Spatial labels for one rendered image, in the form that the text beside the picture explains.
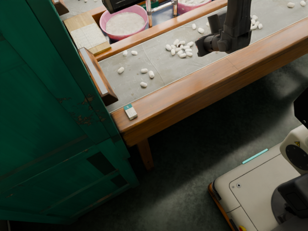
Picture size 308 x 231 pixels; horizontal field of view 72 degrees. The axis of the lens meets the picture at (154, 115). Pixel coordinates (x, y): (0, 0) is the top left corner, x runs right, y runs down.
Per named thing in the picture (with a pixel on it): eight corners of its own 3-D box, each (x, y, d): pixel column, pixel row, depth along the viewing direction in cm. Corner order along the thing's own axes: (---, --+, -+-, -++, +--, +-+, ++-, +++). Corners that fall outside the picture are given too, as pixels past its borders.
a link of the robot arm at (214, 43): (223, 53, 71) (237, 46, 73) (218, 32, 69) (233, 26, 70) (211, 53, 78) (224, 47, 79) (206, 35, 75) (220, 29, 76)
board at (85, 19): (111, 48, 105) (111, 46, 104) (83, 60, 103) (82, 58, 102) (89, 13, 120) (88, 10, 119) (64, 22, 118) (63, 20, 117)
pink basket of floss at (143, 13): (155, 22, 126) (154, 7, 118) (140, 53, 115) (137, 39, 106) (115, 15, 132) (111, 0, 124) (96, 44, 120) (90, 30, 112)
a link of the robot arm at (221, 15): (227, 52, 66) (250, 41, 67) (218, 13, 62) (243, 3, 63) (208, 52, 77) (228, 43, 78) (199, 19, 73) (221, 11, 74)
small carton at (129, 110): (137, 116, 86) (137, 114, 84) (130, 120, 85) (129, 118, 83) (131, 105, 88) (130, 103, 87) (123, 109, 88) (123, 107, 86)
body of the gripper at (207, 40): (193, 41, 81) (204, 39, 74) (215, 31, 83) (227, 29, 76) (198, 57, 83) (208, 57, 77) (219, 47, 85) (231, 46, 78)
